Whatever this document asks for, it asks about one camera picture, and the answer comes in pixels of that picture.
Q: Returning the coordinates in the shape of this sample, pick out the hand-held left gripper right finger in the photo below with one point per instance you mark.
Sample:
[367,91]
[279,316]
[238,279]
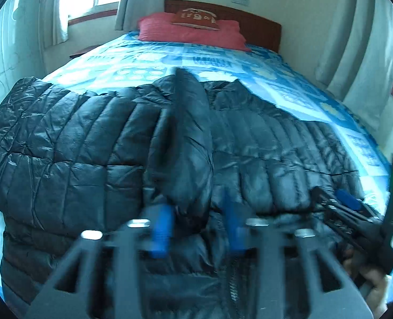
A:
[234,229]

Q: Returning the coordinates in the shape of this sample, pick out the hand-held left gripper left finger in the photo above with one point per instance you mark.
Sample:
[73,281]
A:
[160,236]

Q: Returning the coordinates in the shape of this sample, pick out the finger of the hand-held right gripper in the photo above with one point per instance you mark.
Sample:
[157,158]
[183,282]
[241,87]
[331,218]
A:
[336,216]
[347,200]

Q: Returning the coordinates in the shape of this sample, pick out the black puffer jacket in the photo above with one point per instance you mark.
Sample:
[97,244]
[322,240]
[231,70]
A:
[83,146]

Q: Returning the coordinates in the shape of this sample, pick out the person's right hand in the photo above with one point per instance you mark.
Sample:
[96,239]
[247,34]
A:
[374,280]

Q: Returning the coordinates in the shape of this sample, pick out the wide white pleated curtain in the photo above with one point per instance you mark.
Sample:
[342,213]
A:
[362,56]

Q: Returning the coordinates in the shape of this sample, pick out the bed with blue patterned sheet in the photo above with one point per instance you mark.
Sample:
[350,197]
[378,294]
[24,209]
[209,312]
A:
[216,63]

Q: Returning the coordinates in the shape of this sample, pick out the wooden headboard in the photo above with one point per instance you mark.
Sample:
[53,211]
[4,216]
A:
[256,26]

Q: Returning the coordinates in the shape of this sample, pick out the red pillow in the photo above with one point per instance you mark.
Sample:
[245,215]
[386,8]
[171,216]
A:
[190,36]

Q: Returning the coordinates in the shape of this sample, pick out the dark wooden nightstand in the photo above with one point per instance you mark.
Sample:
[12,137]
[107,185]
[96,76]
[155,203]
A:
[82,52]

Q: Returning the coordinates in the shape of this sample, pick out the brown printed cushion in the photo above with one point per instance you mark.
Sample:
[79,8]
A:
[195,18]

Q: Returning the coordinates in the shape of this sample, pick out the white curtain beside headboard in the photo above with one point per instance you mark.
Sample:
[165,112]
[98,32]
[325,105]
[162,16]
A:
[135,0]

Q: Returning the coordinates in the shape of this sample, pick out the narrow white curtain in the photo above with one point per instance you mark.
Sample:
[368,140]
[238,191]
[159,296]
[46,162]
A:
[55,10]

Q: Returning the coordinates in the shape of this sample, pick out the white wall outlet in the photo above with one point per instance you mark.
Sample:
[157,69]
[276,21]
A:
[241,0]

